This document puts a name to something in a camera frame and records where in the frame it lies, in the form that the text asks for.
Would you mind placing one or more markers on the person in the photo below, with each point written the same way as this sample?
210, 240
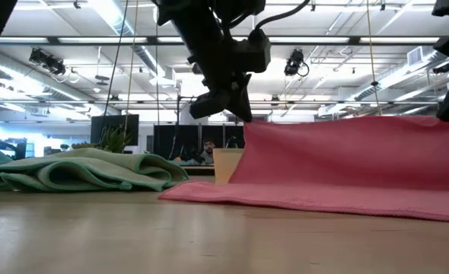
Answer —
208, 152

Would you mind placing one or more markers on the translucent orange plastic bin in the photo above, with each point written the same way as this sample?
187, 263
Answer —
224, 165

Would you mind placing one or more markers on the small potted succulent plant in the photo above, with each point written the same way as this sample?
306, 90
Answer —
112, 141

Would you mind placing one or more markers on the pink microfiber towel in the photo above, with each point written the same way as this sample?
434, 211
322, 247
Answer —
342, 163

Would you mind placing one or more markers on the small black ceiling device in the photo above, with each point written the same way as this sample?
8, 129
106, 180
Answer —
441, 69

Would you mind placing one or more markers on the overhead light bar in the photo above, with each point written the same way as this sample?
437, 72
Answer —
53, 40

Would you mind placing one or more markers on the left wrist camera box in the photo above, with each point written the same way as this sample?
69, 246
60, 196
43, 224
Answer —
253, 53

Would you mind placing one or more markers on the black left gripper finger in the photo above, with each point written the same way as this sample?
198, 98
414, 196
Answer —
241, 102

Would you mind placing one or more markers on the black ceiling-mounted device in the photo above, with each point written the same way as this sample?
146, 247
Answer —
45, 60

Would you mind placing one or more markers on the light green microfiber towel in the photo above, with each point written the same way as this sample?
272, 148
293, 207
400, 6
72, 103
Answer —
95, 167

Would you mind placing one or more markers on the black monitor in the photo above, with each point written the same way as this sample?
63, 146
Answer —
114, 123

